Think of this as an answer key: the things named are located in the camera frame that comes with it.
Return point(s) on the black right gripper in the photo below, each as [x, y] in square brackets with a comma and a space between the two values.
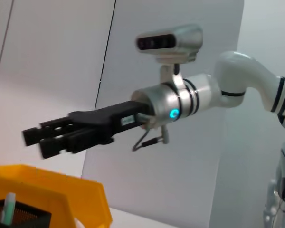
[123, 116]

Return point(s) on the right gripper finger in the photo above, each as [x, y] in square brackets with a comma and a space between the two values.
[38, 134]

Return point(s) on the green pen white cap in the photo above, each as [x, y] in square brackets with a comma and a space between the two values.
[9, 209]

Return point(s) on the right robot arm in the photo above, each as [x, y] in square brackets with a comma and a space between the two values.
[240, 78]

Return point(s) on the black mesh pen holder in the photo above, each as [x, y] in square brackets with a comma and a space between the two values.
[35, 217]

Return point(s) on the yellow plastic storage bin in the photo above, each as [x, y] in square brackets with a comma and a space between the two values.
[61, 190]

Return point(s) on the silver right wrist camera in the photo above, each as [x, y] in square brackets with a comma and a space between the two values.
[185, 38]

